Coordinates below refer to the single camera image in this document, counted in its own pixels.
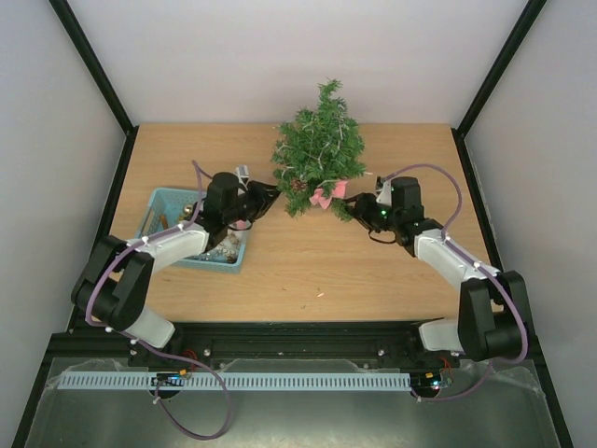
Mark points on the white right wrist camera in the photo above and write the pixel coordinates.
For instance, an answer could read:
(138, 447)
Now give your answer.
(384, 190)

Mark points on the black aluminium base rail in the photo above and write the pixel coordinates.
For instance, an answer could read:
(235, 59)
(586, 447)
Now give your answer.
(373, 344)

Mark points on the pink felt ornament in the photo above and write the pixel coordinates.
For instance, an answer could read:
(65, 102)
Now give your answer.
(324, 198)

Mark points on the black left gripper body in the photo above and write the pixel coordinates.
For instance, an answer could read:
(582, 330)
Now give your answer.
(251, 206)

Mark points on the pine cone ornament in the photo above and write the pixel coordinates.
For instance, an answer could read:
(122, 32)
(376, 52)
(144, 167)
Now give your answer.
(298, 185)

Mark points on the light blue plastic basket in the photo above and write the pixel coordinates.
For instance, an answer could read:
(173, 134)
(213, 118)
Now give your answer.
(166, 207)

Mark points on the light blue cable duct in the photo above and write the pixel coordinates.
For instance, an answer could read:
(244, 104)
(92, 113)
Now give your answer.
(235, 381)

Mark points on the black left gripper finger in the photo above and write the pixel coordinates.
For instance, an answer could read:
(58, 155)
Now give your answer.
(264, 188)
(268, 200)

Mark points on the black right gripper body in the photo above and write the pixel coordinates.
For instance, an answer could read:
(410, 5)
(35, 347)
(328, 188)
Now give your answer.
(362, 208)

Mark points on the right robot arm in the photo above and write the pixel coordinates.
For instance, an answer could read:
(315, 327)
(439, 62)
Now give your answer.
(494, 319)

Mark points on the small green christmas tree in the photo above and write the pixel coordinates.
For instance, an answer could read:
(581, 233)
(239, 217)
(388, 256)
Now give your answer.
(321, 144)

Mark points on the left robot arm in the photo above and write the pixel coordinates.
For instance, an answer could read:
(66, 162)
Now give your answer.
(111, 290)

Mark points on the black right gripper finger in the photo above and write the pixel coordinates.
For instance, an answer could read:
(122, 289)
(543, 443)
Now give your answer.
(350, 214)
(352, 199)

